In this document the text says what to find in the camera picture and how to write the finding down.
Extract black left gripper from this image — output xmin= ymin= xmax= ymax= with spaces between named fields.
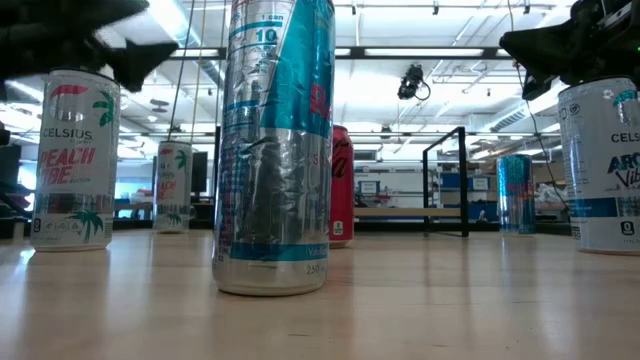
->
xmin=0 ymin=0 xmax=179 ymax=94

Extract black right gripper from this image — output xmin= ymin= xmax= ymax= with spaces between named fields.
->
xmin=498 ymin=0 xmax=640 ymax=101

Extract white Celsius Arctic Vibe can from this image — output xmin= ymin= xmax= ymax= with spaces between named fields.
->
xmin=557 ymin=76 xmax=640 ymax=256

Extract silver blue Red Bull can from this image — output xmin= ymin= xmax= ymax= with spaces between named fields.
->
xmin=211 ymin=0 xmax=337 ymax=297
xmin=496 ymin=153 xmax=538 ymax=236

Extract white Celsius Peach Vibe can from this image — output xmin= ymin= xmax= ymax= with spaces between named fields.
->
xmin=29 ymin=68 xmax=122 ymax=253
xmin=152 ymin=140 xmax=194 ymax=235

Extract red Coca-Cola can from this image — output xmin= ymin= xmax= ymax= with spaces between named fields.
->
xmin=329 ymin=124 xmax=356 ymax=249

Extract clear plastic bags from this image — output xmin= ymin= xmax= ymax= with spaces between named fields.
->
xmin=535 ymin=182 xmax=567 ymax=203

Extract blue storage bin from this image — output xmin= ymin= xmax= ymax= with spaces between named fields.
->
xmin=439 ymin=172 xmax=494 ymax=192

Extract black computer monitor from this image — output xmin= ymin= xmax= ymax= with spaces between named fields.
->
xmin=191 ymin=151 xmax=209 ymax=202

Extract black beam with light panels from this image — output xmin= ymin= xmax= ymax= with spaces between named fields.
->
xmin=168 ymin=46 xmax=516 ymax=62

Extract black office chair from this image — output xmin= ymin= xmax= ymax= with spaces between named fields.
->
xmin=0 ymin=124 xmax=32 ymax=240

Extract black hanging cable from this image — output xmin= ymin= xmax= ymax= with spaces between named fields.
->
xmin=506 ymin=0 xmax=571 ymax=211
xmin=167 ymin=0 xmax=196 ymax=143

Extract black hanging camera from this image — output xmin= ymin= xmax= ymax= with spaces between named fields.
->
xmin=397 ymin=63 xmax=432 ymax=102

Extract black frame wooden shelf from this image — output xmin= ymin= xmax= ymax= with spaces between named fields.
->
xmin=213 ymin=124 xmax=470 ymax=238

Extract black aluminium table frame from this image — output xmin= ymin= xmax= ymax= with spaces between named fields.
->
xmin=0 ymin=218 xmax=574 ymax=239

